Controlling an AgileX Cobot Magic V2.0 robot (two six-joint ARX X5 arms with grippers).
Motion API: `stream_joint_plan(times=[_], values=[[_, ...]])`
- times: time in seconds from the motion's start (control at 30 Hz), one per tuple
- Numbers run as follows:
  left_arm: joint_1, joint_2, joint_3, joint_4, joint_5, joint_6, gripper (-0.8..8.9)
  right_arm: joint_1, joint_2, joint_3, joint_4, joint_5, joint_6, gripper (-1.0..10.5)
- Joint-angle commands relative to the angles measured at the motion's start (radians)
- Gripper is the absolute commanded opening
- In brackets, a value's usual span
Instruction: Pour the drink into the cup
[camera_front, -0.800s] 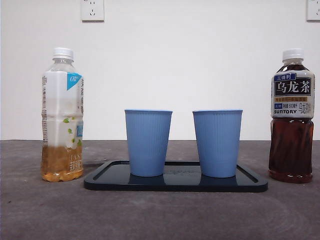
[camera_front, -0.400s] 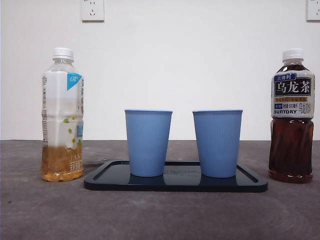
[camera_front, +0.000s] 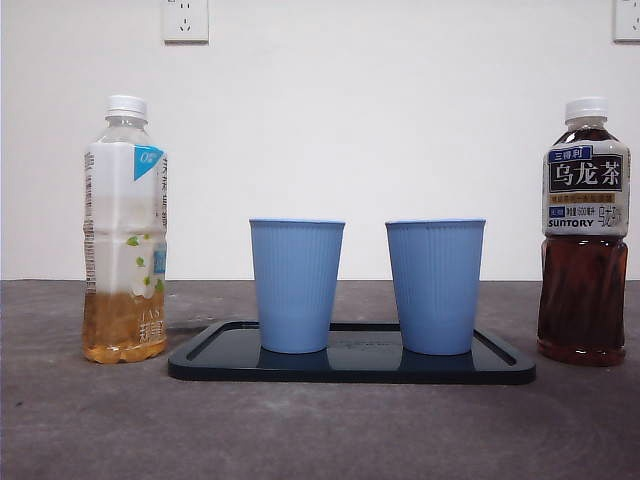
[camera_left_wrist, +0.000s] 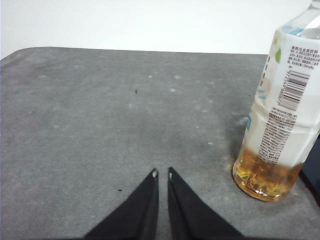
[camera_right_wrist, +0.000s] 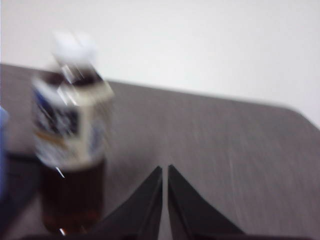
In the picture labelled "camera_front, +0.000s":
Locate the jasmine tea bottle white label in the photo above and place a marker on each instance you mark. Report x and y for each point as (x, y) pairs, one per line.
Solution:
(120, 200)

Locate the dark oolong tea bottle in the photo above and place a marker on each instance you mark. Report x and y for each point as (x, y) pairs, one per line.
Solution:
(582, 290)

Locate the blue ribbed plastic cup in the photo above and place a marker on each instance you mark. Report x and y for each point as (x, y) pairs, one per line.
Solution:
(435, 285)
(295, 285)

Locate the dark rectangular tray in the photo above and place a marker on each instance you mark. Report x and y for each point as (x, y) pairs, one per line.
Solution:
(360, 367)

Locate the white wall socket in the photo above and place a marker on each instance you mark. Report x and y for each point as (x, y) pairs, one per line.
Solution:
(627, 22)
(185, 27)

